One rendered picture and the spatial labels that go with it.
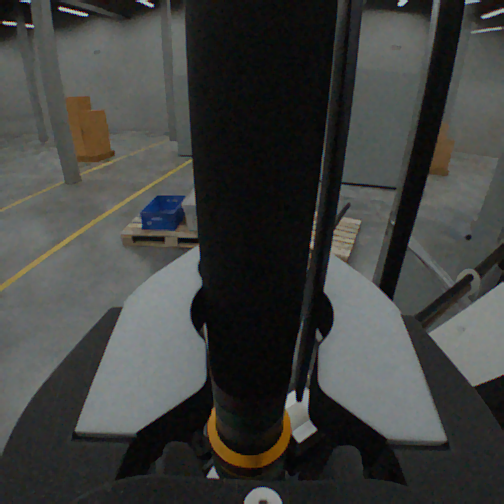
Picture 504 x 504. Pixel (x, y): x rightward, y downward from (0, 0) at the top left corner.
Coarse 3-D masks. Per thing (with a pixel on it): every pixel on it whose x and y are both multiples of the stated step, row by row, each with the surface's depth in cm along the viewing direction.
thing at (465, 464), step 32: (416, 320) 8; (416, 352) 7; (448, 384) 6; (448, 416) 5; (480, 416) 5; (384, 448) 5; (416, 448) 5; (448, 448) 5; (480, 448) 5; (384, 480) 5; (416, 480) 4; (448, 480) 4; (480, 480) 4
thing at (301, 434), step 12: (288, 396) 18; (300, 432) 16; (312, 432) 16; (300, 444) 16; (312, 444) 17; (324, 444) 17; (288, 456) 17; (300, 456) 17; (312, 456) 17; (288, 468) 17; (300, 468) 17
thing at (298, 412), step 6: (300, 402) 18; (288, 408) 17; (294, 408) 17; (300, 408) 17; (306, 408) 17; (294, 414) 17; (300, 414) 17; (306, 414) 17; (294, 420) 17; (300, 420) 17; (306, 420) 17; (294, 426) 16
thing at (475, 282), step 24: (456, 0) 8; (456, 24) 9; (432, 48) 10; (456, 48) 9; (432, 72) 10; (432, 96) 10; (432, 120) 11; (432, 144) 11; (408, 168) 12; (408, 192) 13; (408, 216) 13; (408, 240) 14; (384, 264) 15; (480, 264) 31; (384, 288) 16; (456, 288) 27; (432, 312) 24
